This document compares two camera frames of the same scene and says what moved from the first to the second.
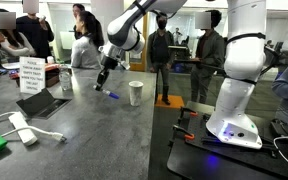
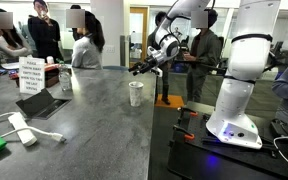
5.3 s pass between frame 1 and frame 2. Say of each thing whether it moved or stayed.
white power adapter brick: stayed
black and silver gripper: moved
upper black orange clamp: stayed
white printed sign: stayed
